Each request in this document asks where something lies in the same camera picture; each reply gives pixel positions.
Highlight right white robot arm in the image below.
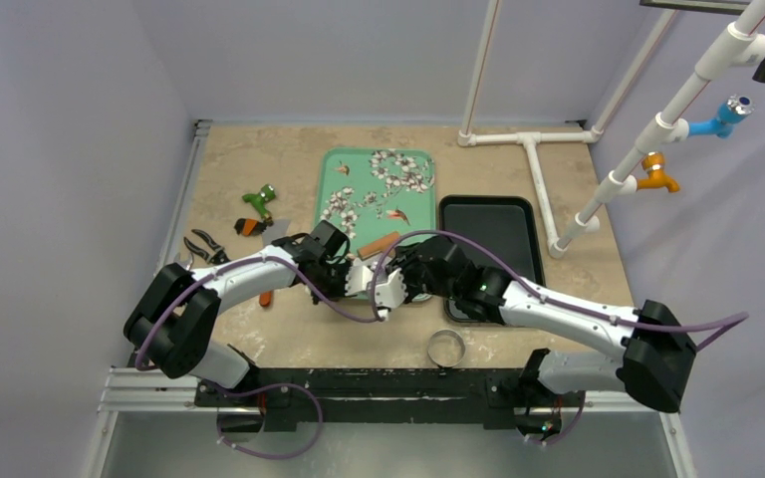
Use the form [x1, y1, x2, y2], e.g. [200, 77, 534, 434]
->
[384, 235, 698, 413]

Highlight green floral tray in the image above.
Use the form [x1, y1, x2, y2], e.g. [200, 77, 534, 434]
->
[313, 147, 437, 264]

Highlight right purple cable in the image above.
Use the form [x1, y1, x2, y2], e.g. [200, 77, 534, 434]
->
[368, 229, 750, 447]

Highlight green garden hose nozzle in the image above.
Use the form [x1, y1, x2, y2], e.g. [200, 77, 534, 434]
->
[242, 183, 276, 225]

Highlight metal scraper wooden handle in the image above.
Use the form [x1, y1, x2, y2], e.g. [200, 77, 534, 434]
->
[258, 220, 293, 310]

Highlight orange faucet tap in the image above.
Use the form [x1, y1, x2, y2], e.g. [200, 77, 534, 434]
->
[637, 151, 680, 193]

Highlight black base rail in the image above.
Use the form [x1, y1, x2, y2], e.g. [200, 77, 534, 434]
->
[194, 368, 584, 436]

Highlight wooden rolling pin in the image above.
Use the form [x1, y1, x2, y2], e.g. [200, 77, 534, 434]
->
[357, 231, 400, 260]

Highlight white pvc pipe frame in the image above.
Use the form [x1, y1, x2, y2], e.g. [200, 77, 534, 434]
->
[456, 1, 765, 259]

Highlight purple cable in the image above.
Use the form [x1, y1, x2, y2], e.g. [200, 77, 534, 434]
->
[368, 229, 750, 447]
[132, 255, 383, 461]

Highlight round metal cutter ring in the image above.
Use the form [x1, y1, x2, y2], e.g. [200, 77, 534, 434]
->
[426, 329, 467, 368]

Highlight aluminium frame rail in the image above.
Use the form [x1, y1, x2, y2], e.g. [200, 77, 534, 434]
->
[79, 119, 212, 477]

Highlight silver open-end wrench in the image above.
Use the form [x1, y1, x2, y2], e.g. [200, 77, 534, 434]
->
[173, 254, 191, 269]

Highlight orange black hex key set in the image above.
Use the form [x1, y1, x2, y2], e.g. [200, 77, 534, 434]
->
[234, 218, 276, 237]

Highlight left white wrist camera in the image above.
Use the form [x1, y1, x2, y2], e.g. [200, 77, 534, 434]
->
[345, 258, 373, 297]

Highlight black grey pliers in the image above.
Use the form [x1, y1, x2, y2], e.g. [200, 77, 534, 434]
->
[182, 229, 230, 265]

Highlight blue faucet tap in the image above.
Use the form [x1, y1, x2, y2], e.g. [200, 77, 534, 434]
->
[688, 95, 755, 138]

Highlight black baking tray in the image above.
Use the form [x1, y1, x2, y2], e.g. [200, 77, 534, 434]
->
[438, 194, 548, 326]

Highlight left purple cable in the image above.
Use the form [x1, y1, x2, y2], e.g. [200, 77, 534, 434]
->
[132, 255, 383, 461]

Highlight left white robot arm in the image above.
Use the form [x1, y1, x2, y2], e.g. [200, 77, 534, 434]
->
[124, 221, 350, 407]

